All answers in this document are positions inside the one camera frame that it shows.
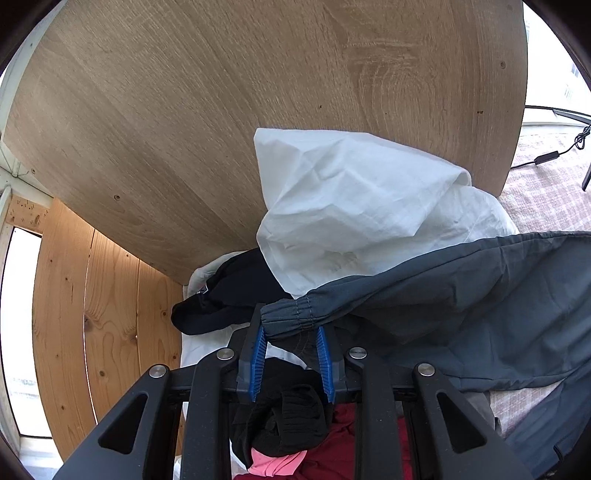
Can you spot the dark slate track pants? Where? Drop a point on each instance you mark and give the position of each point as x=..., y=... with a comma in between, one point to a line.
x=501, y=314

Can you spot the black fuzzy garment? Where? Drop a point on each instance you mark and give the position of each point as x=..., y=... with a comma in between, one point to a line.
x=291, y=413

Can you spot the dark red garment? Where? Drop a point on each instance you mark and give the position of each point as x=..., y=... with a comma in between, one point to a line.
x=334, y=458

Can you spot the large light wood board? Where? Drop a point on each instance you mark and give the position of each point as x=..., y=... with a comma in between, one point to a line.
x=139, y=115

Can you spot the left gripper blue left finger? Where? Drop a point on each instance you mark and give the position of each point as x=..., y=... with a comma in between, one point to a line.
x=251, y=359

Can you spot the pine plank board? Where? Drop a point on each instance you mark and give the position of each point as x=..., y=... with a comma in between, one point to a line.
x=100, y=320

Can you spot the pink plaid table cloth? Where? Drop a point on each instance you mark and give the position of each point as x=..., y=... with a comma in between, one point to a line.
x=543, y=192

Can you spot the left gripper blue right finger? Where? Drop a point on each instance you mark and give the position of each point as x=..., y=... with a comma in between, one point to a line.
x=331, y=363

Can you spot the pink garment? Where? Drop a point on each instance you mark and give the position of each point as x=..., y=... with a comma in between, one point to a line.
x=267, y=466

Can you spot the white denim garment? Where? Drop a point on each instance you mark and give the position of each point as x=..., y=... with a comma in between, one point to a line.
x=345, y=203

